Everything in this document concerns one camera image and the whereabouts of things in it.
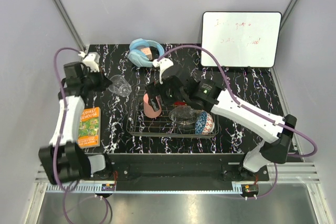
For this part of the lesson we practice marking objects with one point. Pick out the orange treehouse book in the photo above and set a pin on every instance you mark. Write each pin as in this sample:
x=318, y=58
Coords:
x=89, y=128

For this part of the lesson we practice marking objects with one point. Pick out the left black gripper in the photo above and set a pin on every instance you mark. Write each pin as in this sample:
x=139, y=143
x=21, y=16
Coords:
x=104, y=82

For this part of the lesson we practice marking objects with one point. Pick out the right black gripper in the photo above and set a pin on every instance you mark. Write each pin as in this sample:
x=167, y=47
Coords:
x=153, y=89

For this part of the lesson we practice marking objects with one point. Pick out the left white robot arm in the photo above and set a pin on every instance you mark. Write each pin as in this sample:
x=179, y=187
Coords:
x=63, y=160

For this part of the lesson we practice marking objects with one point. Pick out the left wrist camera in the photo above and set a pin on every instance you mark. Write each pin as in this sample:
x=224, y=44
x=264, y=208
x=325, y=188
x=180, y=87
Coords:
x=74, y=73

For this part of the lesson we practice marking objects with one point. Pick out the light blue headphones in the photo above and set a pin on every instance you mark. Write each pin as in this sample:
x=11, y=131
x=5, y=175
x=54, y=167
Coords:
x=138, y=58

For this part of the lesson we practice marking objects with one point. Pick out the pink wooden block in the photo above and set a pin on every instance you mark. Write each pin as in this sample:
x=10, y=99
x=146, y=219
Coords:
x=147, y=51

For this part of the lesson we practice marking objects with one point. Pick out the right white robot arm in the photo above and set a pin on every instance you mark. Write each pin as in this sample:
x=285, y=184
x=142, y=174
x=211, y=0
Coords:
x=275, y=131

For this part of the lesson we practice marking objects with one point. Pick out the red floral lacquer bowl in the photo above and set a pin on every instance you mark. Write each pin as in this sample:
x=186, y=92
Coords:
x=179, y=103

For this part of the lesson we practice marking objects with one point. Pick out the clear glass bowl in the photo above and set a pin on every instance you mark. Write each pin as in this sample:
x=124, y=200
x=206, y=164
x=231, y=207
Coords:
x=184, y=115

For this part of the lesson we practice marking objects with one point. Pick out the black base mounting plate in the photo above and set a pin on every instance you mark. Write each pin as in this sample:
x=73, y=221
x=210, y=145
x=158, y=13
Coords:
x=223, y=166

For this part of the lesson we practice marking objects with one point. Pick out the pink plastic cup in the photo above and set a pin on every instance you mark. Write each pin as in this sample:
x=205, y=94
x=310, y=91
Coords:
x=148, y=110

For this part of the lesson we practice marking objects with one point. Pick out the blue triangle pattern bowl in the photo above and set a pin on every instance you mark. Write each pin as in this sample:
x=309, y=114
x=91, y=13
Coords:
x=204, y=124

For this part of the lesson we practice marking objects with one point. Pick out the black wire dish rack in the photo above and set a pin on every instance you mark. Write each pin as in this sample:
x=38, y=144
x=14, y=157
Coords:
x=138, y=124

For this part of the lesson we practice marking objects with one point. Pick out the white dry-erase board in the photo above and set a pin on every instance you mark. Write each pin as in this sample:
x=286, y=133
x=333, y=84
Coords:
x=241, y=39

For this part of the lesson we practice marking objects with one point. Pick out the clear plastic tumbler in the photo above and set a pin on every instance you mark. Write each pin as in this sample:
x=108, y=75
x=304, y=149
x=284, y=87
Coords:
x=120, y=86

